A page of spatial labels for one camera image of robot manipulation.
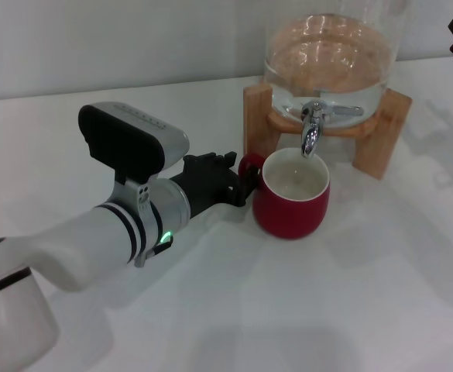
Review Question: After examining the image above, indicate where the glass water dispenser jar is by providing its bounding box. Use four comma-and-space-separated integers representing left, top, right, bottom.
263, 0, 400, 129

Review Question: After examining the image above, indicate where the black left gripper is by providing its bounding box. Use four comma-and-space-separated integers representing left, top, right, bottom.
170, 150, 260, 219

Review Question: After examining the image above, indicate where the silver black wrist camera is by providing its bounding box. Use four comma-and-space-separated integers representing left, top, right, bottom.
77, 102, 190, 187

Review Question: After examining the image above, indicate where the wooden dispenser stand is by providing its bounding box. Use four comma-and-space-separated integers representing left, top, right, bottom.
242, 79, 412, 180

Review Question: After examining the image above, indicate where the chrome faucet tap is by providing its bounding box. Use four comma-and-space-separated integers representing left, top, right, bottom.
282, 101, 365, 159

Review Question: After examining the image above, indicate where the red ceramic cup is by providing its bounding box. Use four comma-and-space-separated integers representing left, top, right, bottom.
238, 146, 332, 240

